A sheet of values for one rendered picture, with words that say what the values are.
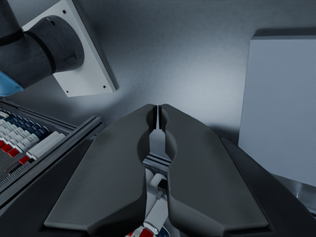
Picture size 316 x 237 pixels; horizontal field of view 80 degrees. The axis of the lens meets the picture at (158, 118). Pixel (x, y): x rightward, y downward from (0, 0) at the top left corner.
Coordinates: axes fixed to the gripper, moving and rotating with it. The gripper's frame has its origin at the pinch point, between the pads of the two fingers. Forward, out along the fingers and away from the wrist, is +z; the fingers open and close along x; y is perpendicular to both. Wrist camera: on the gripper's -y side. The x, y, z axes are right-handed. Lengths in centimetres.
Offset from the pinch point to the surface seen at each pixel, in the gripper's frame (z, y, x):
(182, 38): 30.3, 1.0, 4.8
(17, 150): 60, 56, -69
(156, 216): 20, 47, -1
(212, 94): 28.0, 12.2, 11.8
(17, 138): 67, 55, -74
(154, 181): 32, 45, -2
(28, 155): 54, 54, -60
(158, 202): 24, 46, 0
